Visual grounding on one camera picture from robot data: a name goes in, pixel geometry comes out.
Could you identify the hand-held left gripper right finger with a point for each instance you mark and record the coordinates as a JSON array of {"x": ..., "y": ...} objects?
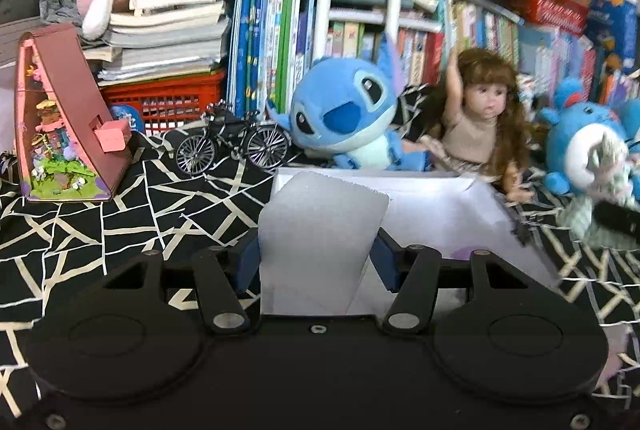
[{"x": 386, "y": 260}]

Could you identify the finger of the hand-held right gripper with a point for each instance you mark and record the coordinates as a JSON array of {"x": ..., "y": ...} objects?
[{"x": 617, "y": 216}]

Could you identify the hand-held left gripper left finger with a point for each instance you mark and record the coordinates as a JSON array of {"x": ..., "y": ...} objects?
[{"x": 247, "y": 265}]

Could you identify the white cardboard box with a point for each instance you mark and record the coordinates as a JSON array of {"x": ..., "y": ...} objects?
[{"x": 450, "y": 220}]

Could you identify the blue plush with white belly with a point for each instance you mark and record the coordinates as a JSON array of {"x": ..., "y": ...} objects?
[{"x": 565, "y": 119}]

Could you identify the miniature black bicycle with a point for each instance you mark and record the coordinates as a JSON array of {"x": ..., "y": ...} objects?
[{"x": 227, "y": 129}]

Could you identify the black patterned blanket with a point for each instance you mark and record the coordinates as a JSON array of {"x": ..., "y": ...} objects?
[{"x": 100, "y": 230}]

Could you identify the blue alien plush toy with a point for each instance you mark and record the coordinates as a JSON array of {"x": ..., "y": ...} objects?
[{"x": 345, "y": 109}]

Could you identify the brown-haired doll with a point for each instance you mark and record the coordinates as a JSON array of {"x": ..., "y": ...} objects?
[{"x": 480, "y": 129}]

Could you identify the red plastic basket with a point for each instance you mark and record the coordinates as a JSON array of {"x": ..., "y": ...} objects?
[
  {"x": 160, "y": 102},
  {"x": 547, "y": 7}
]

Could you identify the blue printed box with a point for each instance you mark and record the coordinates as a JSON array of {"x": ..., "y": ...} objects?
[{"x": 610, "y": 24}]

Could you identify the row of upright books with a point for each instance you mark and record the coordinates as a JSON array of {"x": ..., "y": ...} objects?
[{"x": 260, "y": 34}]

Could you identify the stack of lying books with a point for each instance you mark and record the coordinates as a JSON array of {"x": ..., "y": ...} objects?
[{"x": 165, "y": 34}]

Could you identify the pink triangular dollhouse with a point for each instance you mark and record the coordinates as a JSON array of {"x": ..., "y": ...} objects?
[{"x": 75, "y": 84}]

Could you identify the grey cloth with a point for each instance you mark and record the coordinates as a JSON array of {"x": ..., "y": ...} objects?
[{"x": 57, "y": 4}]

